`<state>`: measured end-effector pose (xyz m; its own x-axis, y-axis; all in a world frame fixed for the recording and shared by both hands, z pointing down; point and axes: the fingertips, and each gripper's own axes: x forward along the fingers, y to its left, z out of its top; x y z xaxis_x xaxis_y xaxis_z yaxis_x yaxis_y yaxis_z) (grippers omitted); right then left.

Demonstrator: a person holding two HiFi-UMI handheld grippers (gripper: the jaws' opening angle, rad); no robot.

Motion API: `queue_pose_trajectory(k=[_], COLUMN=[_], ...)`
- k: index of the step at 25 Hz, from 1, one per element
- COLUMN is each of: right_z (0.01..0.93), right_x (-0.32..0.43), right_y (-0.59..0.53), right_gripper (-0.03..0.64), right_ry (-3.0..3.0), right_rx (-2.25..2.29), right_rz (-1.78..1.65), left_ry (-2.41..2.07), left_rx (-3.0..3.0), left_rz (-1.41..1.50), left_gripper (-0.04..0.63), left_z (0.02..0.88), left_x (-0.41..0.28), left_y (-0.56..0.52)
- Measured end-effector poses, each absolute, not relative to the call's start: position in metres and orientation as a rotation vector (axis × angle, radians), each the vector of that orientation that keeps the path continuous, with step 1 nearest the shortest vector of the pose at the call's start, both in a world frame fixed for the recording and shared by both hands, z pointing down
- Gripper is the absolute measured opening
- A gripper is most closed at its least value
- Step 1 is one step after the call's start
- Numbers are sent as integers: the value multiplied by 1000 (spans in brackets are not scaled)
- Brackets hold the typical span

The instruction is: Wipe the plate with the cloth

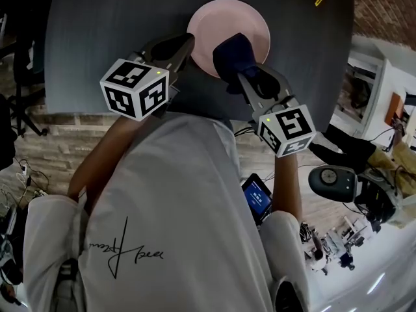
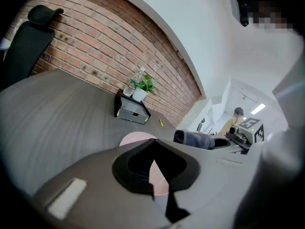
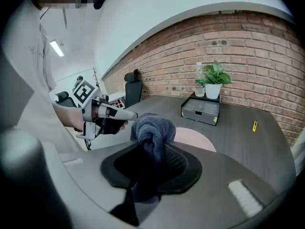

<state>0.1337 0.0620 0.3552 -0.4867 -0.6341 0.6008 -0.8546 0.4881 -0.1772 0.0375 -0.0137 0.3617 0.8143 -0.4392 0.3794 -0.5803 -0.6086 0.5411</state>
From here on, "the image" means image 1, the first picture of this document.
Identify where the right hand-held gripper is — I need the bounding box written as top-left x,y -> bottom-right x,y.
237,64 -> 317,158

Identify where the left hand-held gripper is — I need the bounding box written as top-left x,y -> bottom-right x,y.
99,32 -> 196,122

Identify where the dark blue cloth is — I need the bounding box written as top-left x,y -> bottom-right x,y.
212,32 -> 261,94

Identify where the big pink plate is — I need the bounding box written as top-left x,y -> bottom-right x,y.
187,0 -> 271,79

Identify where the person's right forearm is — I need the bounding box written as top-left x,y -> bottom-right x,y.
271,154 -> 305,219

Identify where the person's left forearm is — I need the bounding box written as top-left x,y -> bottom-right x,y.
66,114 -> 147,204

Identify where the black tablet blue screen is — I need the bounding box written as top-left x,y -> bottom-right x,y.
240,173 -> 273,229

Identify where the white desk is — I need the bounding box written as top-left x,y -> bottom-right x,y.
334,34 -> 416,133

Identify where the orange box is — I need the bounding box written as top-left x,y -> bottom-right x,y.
383,92 -> 406,126

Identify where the pale grey rag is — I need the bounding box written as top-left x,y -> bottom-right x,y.
25,40 -> 36,74

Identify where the black office chair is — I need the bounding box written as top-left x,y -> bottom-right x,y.
6,8 -> 49,138

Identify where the person's white t-shirt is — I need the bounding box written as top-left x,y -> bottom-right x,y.
22,110 -> 311,312

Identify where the white shelf unit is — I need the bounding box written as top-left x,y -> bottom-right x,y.
0,13 -> 8,48

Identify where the grey metal equipment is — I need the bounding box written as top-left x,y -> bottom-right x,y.
298,216 -> 368,276

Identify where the white power strip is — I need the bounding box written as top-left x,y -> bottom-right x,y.
18,162 -> 32,188

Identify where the black pouch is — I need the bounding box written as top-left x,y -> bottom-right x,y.
276,279 -> 305,312

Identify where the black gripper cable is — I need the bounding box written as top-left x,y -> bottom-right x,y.
233,125 -> 261,138

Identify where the black strap buckle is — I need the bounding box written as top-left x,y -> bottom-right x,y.
60,258 -> 79,282

